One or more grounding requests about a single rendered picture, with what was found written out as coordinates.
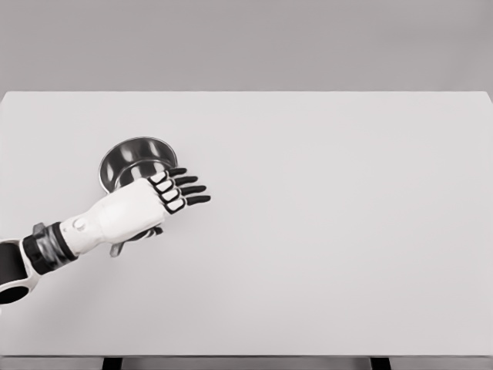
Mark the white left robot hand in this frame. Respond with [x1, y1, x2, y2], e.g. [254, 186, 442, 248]
[96, 166, 212, 244]

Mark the steel pot with handle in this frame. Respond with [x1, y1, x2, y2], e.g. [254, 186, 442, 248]
[98, 136, 179, 258]

